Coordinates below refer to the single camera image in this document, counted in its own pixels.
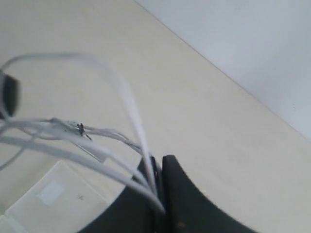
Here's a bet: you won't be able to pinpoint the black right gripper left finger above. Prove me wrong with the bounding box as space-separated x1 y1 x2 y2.
77 156 168 233

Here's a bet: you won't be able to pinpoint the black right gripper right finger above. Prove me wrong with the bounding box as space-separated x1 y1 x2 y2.
162 155 254 233

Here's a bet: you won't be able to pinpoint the white wired earphones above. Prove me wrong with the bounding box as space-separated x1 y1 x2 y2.
0 52 165 214

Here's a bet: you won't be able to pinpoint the clear plastic storage case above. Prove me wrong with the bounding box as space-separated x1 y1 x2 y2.
0 161 124 233

